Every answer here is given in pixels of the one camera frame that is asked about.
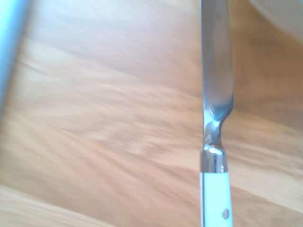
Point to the light blue plastic knife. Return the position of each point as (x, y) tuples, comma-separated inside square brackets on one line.
[(10, 47)]

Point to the large white bowl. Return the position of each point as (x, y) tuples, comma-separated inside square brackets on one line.
[(281, 16)]

